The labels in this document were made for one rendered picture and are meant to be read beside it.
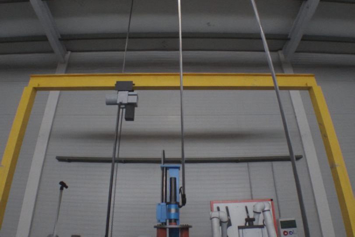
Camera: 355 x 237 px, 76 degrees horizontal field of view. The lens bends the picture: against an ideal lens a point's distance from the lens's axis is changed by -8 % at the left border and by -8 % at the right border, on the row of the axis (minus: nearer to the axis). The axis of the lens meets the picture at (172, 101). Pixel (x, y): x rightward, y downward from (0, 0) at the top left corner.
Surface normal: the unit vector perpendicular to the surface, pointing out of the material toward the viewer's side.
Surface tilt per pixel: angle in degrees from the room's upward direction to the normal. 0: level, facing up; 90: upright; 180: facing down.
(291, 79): 90
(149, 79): 90
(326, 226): 90
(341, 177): 90
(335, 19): 174
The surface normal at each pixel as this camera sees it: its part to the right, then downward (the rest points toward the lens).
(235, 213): 0.00, -0.49
